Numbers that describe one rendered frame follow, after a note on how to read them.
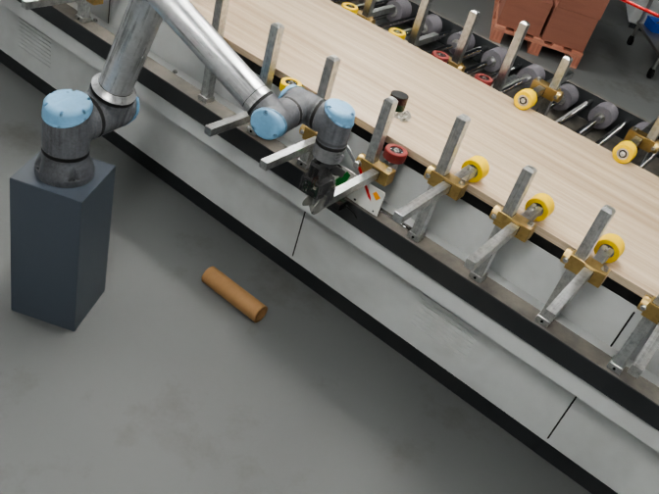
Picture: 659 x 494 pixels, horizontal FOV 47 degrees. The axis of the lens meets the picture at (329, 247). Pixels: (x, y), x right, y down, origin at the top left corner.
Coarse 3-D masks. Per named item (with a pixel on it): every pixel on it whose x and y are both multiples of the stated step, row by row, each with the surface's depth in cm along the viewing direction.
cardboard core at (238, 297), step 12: (204, 276) 310; (216, 276) 309; (216, 288) 308; (228, 288) 305; (240, 288) 306; (228, 300) 306; (240, 300) 303; (252, 300) 302; (252, 312) 300; (264, 312) 306
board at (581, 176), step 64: (192, 0) 313; (256, 0) 331; (320, 0) 350; (320, 64) 296; (384, 64) 312; (448, 128) 280; (512, 128) 293; (576, 192) 266; (640, 192) 278; (640, 256) 243
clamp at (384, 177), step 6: (360, 156) 255; (366, 162) 252; (378, 162) 254; (366, 168) 253; (372, 168) 252; (378, 168) 251; (384, 168) 252; (384, 174) 250; (390, 174) 250; (378, 180) 252; (384, 180) 251; (390, 180) 253
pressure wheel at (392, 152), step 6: (390, 144) 258; (396, 144) 259; (384, 150) 255; (390, 150) 254; (396, 150) 255; (402, 150) 257; (384, 156) 255; (390, 156) 254; (396, 156) 253; (402, 156) 254; (390, 162) 255; (396, 162) 254; (402, 162) 256
